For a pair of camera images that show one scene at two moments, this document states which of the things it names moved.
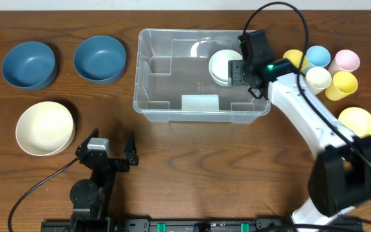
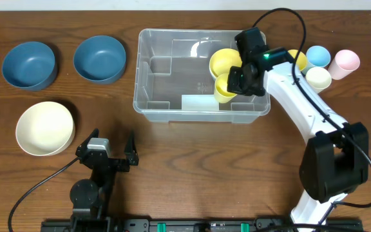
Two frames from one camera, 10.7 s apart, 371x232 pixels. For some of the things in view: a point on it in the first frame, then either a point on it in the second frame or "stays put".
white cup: [317, 79] stays put
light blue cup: [317, 57] stays put
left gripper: [114, 164] stays put
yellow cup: [343, 83] → [221, 94]
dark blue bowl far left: [29, 66] stays put
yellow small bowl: [359, 120] → [222, 60]
